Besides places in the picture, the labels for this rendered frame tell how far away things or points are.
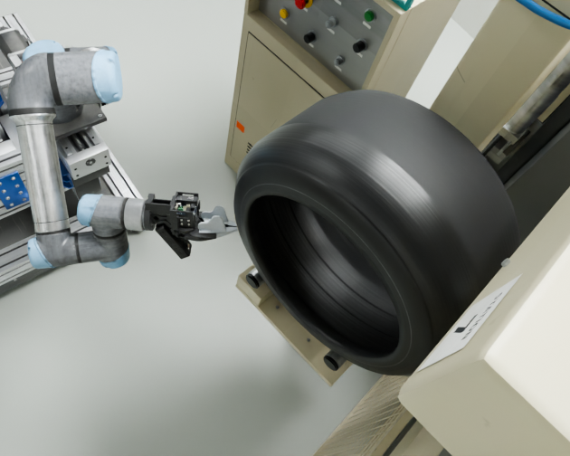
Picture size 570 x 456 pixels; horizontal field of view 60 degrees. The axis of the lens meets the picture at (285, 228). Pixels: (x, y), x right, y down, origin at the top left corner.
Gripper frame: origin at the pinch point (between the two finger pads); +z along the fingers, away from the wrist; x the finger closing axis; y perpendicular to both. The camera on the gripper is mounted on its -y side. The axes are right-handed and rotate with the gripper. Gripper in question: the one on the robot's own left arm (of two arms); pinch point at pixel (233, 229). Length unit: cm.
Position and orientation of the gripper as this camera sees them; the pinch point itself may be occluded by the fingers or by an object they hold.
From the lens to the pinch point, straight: 116.5
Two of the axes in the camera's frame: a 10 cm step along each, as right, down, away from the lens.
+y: 0.7, -7.5, -6.6
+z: 10.0, 0.9, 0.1
